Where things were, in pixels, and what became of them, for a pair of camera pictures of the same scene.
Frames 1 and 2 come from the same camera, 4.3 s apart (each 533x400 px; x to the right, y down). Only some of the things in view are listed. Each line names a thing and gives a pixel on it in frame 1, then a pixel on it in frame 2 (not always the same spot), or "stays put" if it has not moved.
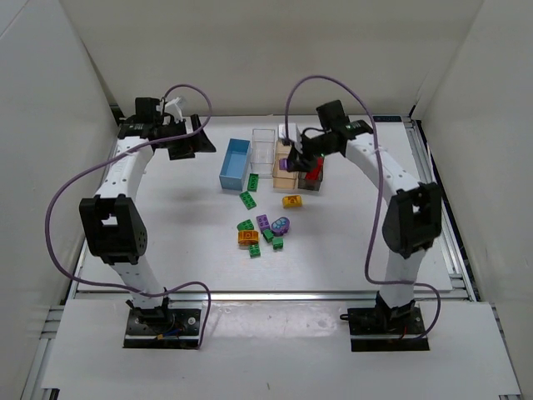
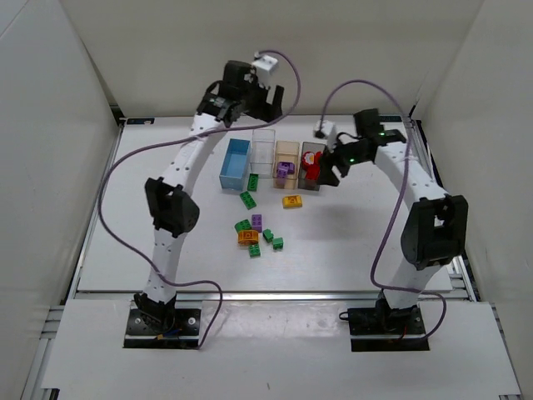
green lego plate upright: [252, 182] stays put
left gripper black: [183, 139] to [261, 100]
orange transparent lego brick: [248, 237] stays put
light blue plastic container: [236, 164] stays put
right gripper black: [304, 155] to [338, 157]
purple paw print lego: [280, 226] to [282, 170]
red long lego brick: [316, 173] stays put
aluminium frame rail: [423, 295] stays put
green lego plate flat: [247, 200] stays put
